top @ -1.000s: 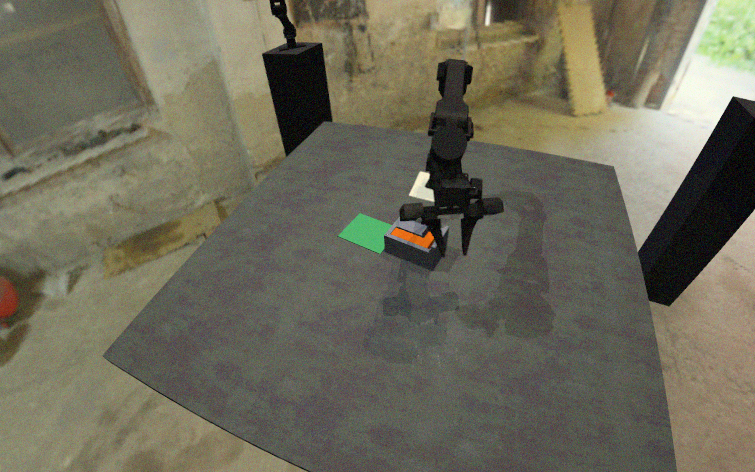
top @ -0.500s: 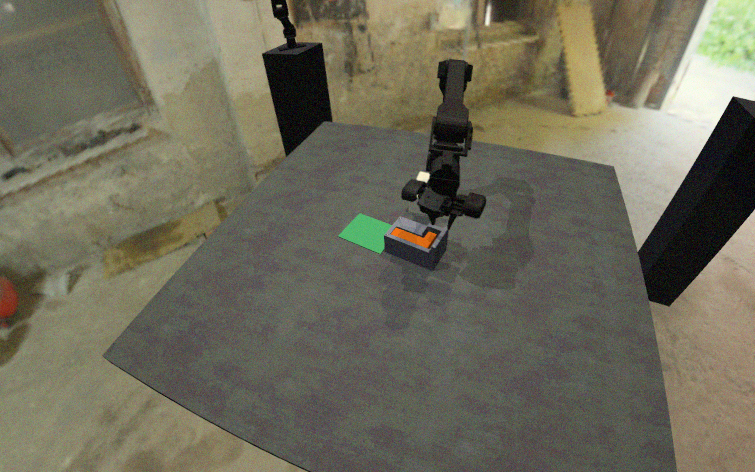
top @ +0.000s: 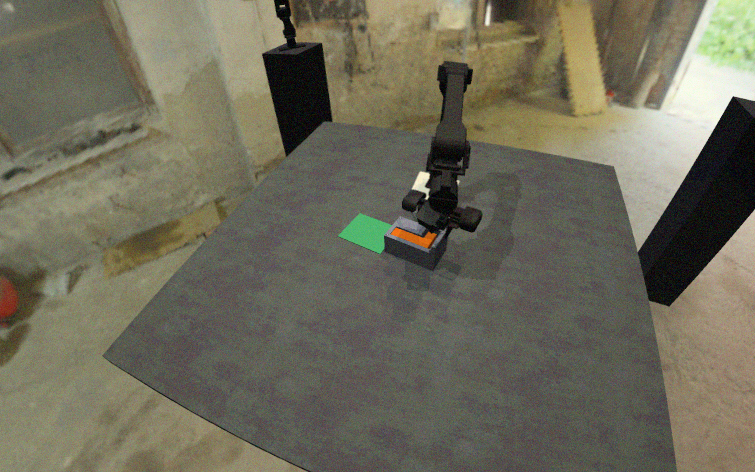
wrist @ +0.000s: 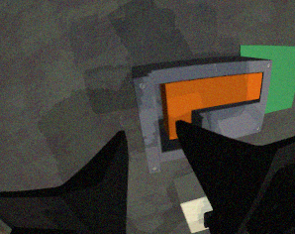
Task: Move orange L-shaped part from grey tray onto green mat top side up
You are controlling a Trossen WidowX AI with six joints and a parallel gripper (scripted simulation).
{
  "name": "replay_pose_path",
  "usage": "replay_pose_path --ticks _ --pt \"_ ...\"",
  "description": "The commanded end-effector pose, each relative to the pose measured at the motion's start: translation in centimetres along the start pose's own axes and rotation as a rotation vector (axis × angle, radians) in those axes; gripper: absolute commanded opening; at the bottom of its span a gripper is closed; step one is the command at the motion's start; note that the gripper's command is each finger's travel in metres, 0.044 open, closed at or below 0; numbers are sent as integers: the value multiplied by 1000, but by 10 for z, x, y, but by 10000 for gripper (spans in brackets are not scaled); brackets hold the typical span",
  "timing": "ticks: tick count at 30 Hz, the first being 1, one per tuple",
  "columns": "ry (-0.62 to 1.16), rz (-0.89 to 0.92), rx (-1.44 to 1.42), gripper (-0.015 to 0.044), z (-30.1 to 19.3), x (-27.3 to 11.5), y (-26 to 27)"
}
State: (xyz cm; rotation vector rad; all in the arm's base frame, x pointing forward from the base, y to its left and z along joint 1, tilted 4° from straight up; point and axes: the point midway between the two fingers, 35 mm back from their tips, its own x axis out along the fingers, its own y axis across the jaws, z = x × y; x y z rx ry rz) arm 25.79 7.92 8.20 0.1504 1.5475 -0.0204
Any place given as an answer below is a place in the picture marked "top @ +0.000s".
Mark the orange l-shaped part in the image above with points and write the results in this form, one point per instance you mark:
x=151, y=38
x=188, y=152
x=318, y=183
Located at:
x=426, y=242

